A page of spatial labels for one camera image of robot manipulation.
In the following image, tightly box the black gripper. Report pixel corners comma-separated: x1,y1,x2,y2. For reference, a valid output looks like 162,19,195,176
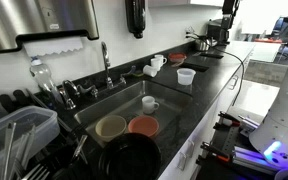
221,0,241,17

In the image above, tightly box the translucent plastic cup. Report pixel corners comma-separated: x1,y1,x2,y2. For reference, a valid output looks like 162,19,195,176
176,67,197,86

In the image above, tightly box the stainless steel sink basin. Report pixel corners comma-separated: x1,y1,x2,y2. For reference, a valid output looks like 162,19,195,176
73,79,194,150

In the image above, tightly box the chrome sink faucet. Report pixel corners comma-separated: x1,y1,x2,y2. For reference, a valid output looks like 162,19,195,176
77,41,137,100

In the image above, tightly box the black dish rack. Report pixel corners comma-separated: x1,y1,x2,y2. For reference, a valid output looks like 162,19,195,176
0,88,96,180

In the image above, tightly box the black coffee maker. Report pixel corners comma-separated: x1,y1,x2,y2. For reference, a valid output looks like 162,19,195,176
207,14,234,46

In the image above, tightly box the white upper cabinet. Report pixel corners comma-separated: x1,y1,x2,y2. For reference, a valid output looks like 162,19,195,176
147,0,225,9

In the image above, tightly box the white cabinet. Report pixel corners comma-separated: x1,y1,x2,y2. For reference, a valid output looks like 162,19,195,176
147,0,225,9
157,49,256,180

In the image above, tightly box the steel kettle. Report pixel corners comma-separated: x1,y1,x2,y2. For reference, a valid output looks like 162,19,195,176
194,36,218,52

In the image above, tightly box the red flat board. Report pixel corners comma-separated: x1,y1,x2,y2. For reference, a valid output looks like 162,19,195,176
253,37,284,45

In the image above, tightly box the blue office chair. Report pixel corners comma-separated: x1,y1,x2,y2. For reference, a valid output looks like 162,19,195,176
271,16,286,38

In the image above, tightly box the black flat mat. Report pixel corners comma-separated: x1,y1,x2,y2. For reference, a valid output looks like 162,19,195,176
198,51,225,60

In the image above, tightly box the red lid food container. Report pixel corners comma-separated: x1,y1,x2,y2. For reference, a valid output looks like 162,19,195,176
167,52,188,64

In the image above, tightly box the white ceramic mug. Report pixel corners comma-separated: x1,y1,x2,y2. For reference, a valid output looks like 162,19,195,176
150,57,162,71
154,54,168,66
142,64,159,78
141,95,160,115

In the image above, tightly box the black orange clamp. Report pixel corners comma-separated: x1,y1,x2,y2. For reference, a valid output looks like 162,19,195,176
213,111,242,131
197,141,236,168

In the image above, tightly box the yellow green sponge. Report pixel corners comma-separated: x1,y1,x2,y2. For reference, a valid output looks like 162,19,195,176
132,71,145,79

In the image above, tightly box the white lower cabinet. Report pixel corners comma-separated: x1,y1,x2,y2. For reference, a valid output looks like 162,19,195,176
157,49,256,180

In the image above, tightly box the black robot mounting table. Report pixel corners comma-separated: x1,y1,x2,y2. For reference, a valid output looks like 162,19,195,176
196,106,278,180

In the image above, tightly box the orange bowl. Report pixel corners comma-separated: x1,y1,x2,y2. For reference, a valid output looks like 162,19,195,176
127,115,160,138

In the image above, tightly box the aluminium extrusion bar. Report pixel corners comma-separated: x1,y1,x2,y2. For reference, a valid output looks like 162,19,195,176
232,146,280,176

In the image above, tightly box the beige bowl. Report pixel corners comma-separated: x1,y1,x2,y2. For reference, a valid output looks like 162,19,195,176
94,114,128,143

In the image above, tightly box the black bowl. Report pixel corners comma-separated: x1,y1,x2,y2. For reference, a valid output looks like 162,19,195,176
98,132,162,180

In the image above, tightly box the white paper towel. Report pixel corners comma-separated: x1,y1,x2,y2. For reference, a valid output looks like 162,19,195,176
23,36,85,58

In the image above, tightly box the small chrome tap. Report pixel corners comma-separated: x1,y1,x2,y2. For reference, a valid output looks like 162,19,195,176
59,79,82,111

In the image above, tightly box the stainless paper towel dispenser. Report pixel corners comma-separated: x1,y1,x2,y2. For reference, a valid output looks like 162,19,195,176
0,0,100,54

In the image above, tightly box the clear plastic water bottle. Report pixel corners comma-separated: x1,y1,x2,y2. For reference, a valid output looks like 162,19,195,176
29,56,64,105

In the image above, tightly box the silver cutlery piece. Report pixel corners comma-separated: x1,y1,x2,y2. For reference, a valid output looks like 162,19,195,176
71,134,89,164

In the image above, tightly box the clear plastic storage container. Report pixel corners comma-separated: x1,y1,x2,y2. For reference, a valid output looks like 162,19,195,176
0,105,61,180

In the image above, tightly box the silver fork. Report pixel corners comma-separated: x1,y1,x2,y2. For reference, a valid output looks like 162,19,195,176
13,159,27,180
21,163,52,180

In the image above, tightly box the wall power outlet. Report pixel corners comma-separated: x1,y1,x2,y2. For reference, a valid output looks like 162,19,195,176
184,27,198,40

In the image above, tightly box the black power cord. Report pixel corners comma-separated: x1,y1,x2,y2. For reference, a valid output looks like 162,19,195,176
187,33,246,106

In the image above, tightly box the silver cabinet handle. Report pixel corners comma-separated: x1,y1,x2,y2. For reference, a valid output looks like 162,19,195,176
228,74,240,91
176,151,188,171
185,139,196,159

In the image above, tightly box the black wall soap dispenser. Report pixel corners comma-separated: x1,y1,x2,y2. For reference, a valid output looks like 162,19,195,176
124,0,147,40

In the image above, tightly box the black utensil handle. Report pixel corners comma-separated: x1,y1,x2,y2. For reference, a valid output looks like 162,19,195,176
0,94,16,113
13,89,31,108

